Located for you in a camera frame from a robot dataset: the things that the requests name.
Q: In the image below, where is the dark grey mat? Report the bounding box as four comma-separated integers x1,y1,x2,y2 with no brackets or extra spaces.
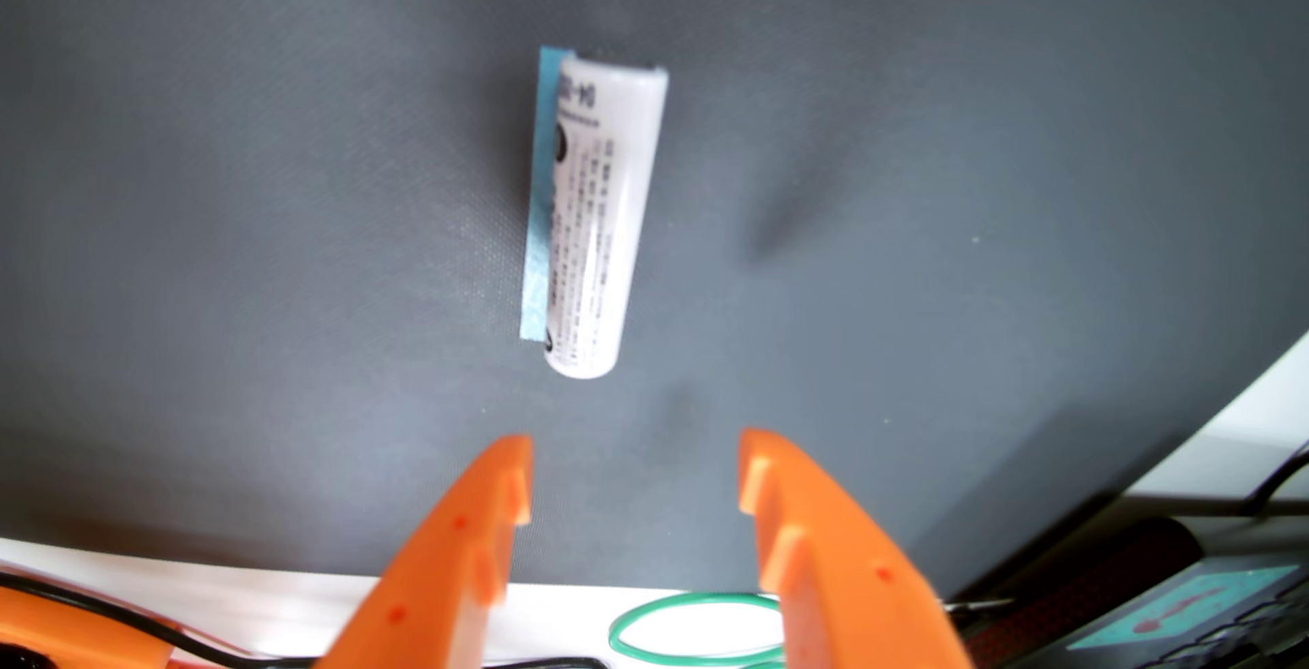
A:
0,0,1309,599

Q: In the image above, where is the white cylindrical battery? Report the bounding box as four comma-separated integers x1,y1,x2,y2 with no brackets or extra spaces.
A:
540,53,671,381

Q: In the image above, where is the black power cable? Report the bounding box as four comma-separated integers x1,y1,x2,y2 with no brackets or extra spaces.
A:
1237,444,1309,517

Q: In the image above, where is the black Dell laptop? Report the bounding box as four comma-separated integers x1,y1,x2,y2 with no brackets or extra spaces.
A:
951,495,1309,669

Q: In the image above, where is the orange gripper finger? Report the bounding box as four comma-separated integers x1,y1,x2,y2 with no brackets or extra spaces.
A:
736,428,975,669
317,434,535,669

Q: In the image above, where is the light blue tape piece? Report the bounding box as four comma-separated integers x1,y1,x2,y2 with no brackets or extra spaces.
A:
520,45,576,343

